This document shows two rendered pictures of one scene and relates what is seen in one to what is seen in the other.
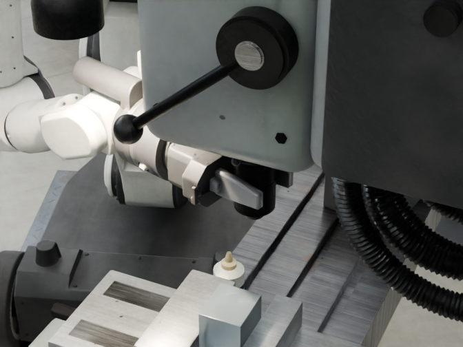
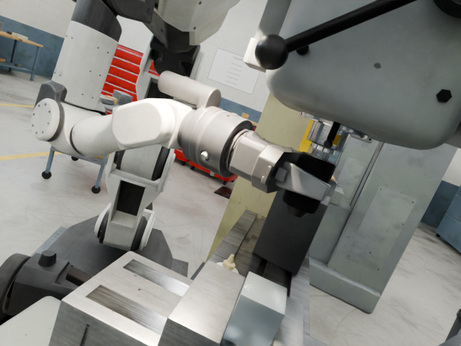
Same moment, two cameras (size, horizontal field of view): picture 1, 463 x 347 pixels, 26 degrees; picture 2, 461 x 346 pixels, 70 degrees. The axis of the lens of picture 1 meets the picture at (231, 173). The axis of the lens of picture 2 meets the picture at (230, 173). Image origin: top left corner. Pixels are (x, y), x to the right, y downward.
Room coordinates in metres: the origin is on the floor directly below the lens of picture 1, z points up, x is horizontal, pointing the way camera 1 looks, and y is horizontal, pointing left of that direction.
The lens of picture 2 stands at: (0.54, 0.18, 1.30)
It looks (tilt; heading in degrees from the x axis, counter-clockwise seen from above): 12 degrees down; 344
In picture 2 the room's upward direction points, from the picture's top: 20 degrees clockwise
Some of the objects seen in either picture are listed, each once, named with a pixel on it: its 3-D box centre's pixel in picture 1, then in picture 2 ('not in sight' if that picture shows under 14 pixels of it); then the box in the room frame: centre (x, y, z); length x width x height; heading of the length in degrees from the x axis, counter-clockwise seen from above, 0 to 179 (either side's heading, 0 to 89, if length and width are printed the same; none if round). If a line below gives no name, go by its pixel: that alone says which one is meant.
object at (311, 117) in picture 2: not in sight; (333, 124); (0.92, -0.03, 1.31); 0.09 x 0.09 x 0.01
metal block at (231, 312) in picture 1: (230, 323); (256, 312); (0.86, 0.00, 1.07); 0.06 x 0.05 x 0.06; 156
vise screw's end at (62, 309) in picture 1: (67, 313); (83, 279); (0.95, 0.21, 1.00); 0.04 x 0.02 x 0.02; 66
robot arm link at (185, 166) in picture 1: (193, 153); (247, 156); (0.98, 0.04, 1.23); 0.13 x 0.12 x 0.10; 140
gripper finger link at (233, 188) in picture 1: (235, 192); (301, 182); (0.90, 0.00, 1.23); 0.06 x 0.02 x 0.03; 50
